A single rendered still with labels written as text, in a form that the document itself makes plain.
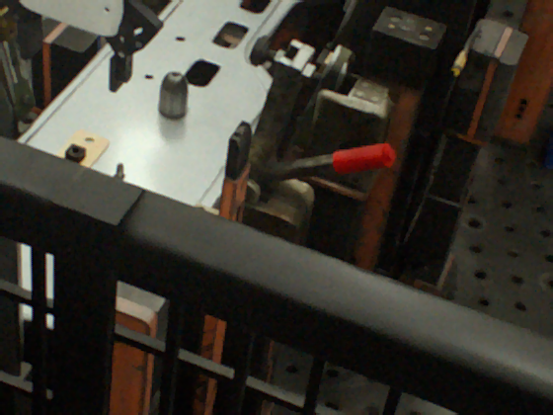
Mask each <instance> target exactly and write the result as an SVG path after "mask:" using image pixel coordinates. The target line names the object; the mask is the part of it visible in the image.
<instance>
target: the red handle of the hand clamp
mask: <svg viewBox="0 0 553 415"><path fill-rule="evenodd" d="M395 158H396V154H395V151H394V149H393V148H390V146H389V145H388V144H387V143H382V144H376V145H371V146H366V147H359V148H354V149H348V150H343V151H337V152H335V153H334V154H333V155H322V156H316V157H310V158H305V159H299V160H292V161H287V162H281V163H277V164H270V165H269V166H268V167H267V170H266V172H265V175H264V178H263V180H262V182H261V185H265V184H267V183H273V182H286V181H292V180H298V179H305V178H311V177H317V176H323V175H330V174H335V173H337V174H339V175H345V174H350V173H356V172H362V171H369V170H374V169H381V168H387V167H391V166H392V163H393V161H395Z"/></svg>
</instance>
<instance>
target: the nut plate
mask: <svg viewBox="0 0 553 415"><path fill-rule="evenodd" d="M87 139H93V140H94V141H95V142H94V143H86V142H85V140H87ZM109 145H110V140H109V139H108V138H106V137H103V136H100V135H95V134H93V133H91V132H88V131H86V130H83V129H79V130H76V131H75V133H74V134H73V135H72V136H71V137H70V138H69V139H68V141H67V142H66V143H65V144H64V145H63V146H62V147H61V148H60V149H59V150H58V151H57V153H56V155H57V156H59V157H62V158H64V159H67V160H70V161H73V162H75V163H80V164H82V165H85V166H88V167H91V166H92V165H93V164H95V162H96V161H97V159H98V158H99V156H100V155H101V154H102V153H103V151H104V150H106V149H107V148H108V146H109Z"/></svg>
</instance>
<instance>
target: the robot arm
mask: <svg viewBox="0 0 553 415"><path fill-rule="evenodd" d="M2 1H3V2H4V4H5V5H6V6H7V7H8V9H9V10H10V11H11V13H10V18H11V20H12V21H13V22H15V23H16V27H17V34H18V45H19V46H20V58H21V59H23V60H24V61H27V60H29V59H30V58H31V56H32V55H34V54H35V53H36V52H37V51H38V50H39V49H40V48H41V47H42V45H43V40H42V39H43V32H42V22H41V15H44V16H46V17H49V18H51V19H53V20H56V21H59V22H62V23H65V24H68V25H69V26H72V27H75V28H78V29H81V30H84V31H87V32H90V33H93V34H95V35H99V36H104V38H105V39H106V40H107V42H108V43H109V45H110V47H111V48H112V50H113V52H114V53H115V54H114V55H113V56H112V57H110V63H109V86H108V90H109V91H110V92H113V93H116V92H117V91H118V90H119V89H120V88H121V87H122V84H123V83H124V84H127V83H128V81H129V80H130V79H131V78H132V75H133V61H134V54H135V53H137V52H138V51H140V50H142V49H144V48H145V47H146V46H148V45H149V43H150V42H151V41H152V40H153V39H154V38H155V37H156V36H157V35H158V33H159V32H160V31H162V30H163V27H164V24H163V22H162V20H161V19H160V18H159V17H158V16H157V15H156V14H155V13H154V12H152V11H151V10H150V9H149V8H147V7H146V6H145V5H144V4H143V3H142V2H141V0H2ZM126 17H130V18H132V19H133V20H134V21H135V22H136V23H137V24H138V25H140V27H142V31H140V32H138V33H135V32H134V30H133V28H132V27H131V25H130V24H129V23H128V20H127V18H126ZM118 31H119V32H120V34H121V36H122V37H123V39H124V41H121V39H120V38H119V35H118V34H117V32H118Z"/></svg>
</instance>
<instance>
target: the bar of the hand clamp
mask: <svg viewBox="0 0 553 415"><path fill-rule="evenodd" d="M272 44H273V43H272V42H271V38H269V37H267V36H266V35H263V36H262V37H258V38H257V39H256V40H255V42H254V44H253V48H252V51H251V53H250V56H249V60H251V62H250V64H251V65H253V66H254V67H256V68H257V67H258V66H259V65H260V66H262V65H263V64H264V63H265V61H268V62H270V63H272V66H271V68H272V69H274V70H275V71H276V72H275V74H274V77H273V79H272V82H271V85H270V87H269V90H268V93H267V98H266V101H265V102H264V105H263V108H262V110H261V113H260V115H259V118H258V121H257V124H256V126H255V129H254V134H253V137H252V143H251V150H250V156H249V162H248V164H250V169H249V176H248V179H251V180H253V181H254V182H256V183H257V185H258V186H259V187H261V188H262V187H263V186H264V185H261V182H262V180H263V178H264V175H265V172H266V170H267V167H268V166H269V165H270V164H273V162H274V159H275V157H276V155H277V151H278V148H279V143H280V141H281V139H282V136H283V133H284V131H285V129H286V127H287V124H288V121H289V119H290V116H291V114H292V112H293V106H294V104H295V102H296V100H297V97H298V94H299V92H300V89H301V87H302V85H303V84H305V85H308V83H309V82H311V83H313V84H315V85H317V86H319V85H320V83H321V79H322V77H323V75H322V74H321V73H319V72H317V71H315V69H316V67H315V66H313V65H311V64H310V62H311V59H312V57H313V55H314V52H315V49H314V48H312V47H310V46H308V45H306V44H303V43H301V42H298V41H295V40H293V41H292V42H291V44H290V46H289V49H288V52H287V54H286V52H284V51H282V50H279V51H278V53H276V52H274V51H272V50H271V47H272ZM285 55H286V56H285Z"/></svg>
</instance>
